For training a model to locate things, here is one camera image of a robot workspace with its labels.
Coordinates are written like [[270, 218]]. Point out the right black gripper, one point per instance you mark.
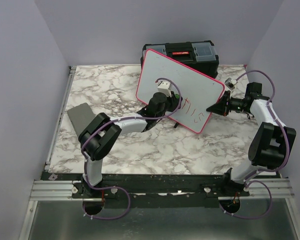
[[220, 107]]

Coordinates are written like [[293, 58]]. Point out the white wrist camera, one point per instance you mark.
[[163, 86], [231, 84]]

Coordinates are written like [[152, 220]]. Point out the grey sponge block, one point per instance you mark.
[[80, 117]]

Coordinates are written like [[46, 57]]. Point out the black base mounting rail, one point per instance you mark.
[[150, 191]]

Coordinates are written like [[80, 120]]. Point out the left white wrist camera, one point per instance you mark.
[[163, 86]]

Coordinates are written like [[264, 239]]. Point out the pink framed whiteboard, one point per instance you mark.
[[198, 91]]

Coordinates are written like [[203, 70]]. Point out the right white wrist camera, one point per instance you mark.
[[231, 84]]

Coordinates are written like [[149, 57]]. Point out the aluminium extrusion frame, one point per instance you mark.
[[49, 187]]

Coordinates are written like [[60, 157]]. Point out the black plastic toolbox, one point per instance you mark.
[[200, 55]]

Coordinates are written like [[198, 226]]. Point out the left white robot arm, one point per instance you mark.
[[99, 137]]

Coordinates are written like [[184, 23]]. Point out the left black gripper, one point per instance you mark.
[[173, 102]]

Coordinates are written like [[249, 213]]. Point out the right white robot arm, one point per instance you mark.
[[270, 148]]

